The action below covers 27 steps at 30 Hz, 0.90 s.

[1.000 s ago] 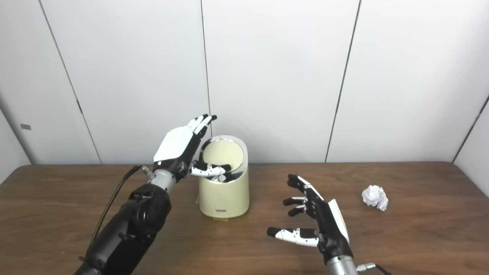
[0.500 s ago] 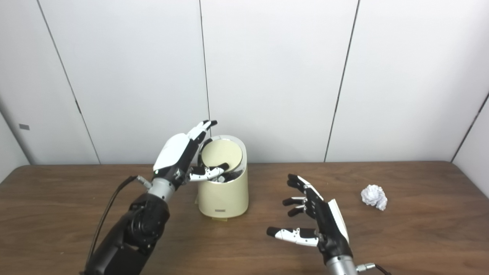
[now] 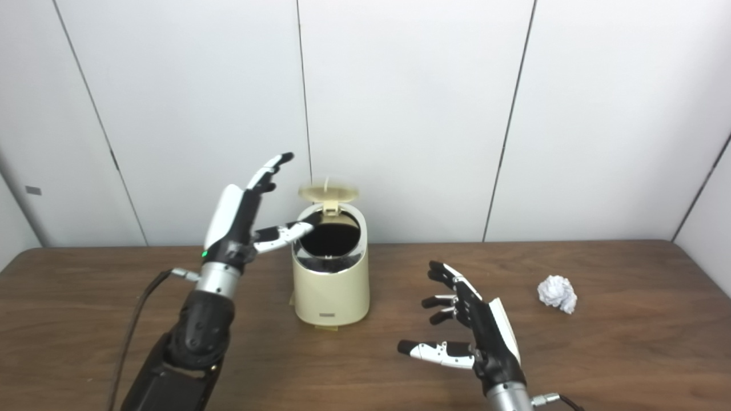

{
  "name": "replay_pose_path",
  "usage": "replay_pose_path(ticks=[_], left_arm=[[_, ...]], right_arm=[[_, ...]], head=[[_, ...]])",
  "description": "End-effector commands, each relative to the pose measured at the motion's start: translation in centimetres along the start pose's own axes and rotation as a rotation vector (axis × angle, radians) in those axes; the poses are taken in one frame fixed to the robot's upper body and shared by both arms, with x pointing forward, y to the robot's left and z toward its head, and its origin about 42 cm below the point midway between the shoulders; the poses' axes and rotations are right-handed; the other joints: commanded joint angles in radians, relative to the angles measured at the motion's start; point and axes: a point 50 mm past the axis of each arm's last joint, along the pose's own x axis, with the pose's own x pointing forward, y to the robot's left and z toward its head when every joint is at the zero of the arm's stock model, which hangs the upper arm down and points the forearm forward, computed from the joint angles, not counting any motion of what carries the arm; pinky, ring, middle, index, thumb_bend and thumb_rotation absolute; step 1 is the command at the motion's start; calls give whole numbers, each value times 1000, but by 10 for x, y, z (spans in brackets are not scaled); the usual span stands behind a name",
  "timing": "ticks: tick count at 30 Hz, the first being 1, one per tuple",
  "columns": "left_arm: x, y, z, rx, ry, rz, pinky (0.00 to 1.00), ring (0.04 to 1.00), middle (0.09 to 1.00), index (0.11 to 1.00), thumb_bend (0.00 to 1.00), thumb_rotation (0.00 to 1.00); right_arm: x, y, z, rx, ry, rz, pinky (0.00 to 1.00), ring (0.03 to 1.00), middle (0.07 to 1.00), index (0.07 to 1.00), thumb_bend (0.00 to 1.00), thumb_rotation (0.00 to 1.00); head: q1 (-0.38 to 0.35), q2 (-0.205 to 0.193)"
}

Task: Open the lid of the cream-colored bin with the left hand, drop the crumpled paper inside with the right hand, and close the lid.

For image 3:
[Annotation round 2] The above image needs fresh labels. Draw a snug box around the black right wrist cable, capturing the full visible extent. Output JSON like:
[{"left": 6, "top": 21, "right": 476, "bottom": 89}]
[{"left": 531, "top": 392, "right": 587, "bottom": 411}]

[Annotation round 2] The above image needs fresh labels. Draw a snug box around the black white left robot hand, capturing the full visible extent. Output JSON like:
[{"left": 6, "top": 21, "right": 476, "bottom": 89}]
[{"left": 201, "top": 152, "right": 316, "bottom": 269}]

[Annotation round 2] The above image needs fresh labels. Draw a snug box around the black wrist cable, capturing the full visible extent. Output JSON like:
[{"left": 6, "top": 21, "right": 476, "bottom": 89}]
[
  {"left": 106, "top": 268, "right": 200, "bottom": 411},
  {"left": 531, "top": 392, "right": 587, "bottom": 411}
]

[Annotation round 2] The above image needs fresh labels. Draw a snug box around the white paper ball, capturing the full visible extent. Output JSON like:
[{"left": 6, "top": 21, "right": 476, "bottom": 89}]
[{"left": 537, "top": 275, "right": 579, "bottom": 315}]

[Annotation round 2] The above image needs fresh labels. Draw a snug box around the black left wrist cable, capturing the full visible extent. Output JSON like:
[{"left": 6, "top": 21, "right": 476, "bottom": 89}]
[{"left": 106, "top": 268, "right": 200, "bottom": 411}]

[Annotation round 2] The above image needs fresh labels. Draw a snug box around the round cream bin lid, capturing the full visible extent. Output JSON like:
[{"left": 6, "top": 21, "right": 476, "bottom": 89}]
[{"left": 298, "top": 178, "right": 360, "bottom": 216}]

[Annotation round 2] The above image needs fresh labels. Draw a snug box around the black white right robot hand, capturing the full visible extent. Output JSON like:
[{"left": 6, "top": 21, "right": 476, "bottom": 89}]
[{"left": 397, "top": 261, "right": 527, "bottom": 396}]

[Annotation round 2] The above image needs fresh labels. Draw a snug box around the cream-colored bin body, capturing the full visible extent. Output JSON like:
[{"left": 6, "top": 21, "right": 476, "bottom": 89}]
[{"left": 291, "top": 204, "right": 371, "bottom": 327}]

